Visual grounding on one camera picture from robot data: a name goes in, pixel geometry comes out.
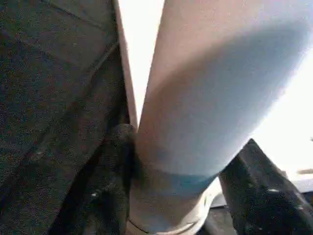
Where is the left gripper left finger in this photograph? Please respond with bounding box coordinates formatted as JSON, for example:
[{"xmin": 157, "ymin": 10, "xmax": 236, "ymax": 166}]
[{"xmin": 48, "ymin": 123, "xmax": 145, "ymax": 235}]

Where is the white plastic table leg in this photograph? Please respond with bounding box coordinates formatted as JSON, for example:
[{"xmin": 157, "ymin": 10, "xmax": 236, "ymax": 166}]
[{"xmin": 127, "ymin": 0, "xmax": 313, "ymax": 235}]

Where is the black glossy mat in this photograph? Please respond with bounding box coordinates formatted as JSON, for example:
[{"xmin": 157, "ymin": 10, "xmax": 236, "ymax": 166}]
[{"xmin": 0, "ymin": 0, "xmax": 131, "ymax": 235}]

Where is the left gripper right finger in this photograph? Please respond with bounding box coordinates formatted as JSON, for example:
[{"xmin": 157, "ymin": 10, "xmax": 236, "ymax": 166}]
[{"xmin": 218, "ymin": 138, "xmax": 313, "ymax": 235}]

